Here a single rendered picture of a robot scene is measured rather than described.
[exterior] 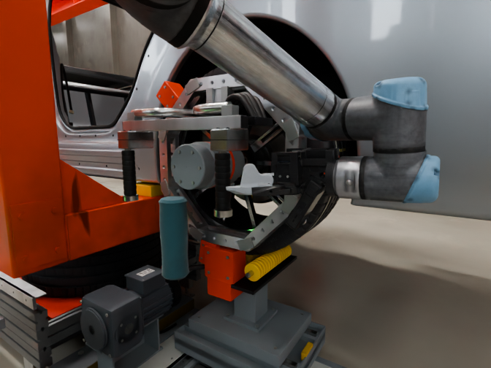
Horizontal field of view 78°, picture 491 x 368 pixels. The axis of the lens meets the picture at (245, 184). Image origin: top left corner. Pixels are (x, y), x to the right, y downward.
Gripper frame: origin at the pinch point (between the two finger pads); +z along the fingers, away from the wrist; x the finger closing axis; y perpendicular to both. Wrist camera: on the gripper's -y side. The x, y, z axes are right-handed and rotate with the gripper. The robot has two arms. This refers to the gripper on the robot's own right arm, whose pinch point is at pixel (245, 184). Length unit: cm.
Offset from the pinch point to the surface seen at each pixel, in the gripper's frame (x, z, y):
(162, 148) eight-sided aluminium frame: -22, 49, 6
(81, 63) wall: -678, 1162, 289
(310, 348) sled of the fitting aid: -36, 1, -69
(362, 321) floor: -91, -6, -92
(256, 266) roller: -19.7, 11.4, -31.0
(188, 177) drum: -6.9, 23.0, -0.5
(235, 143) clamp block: -3.4, 4.0, 8.6
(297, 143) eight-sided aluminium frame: -22.0, -3.3, 6.5
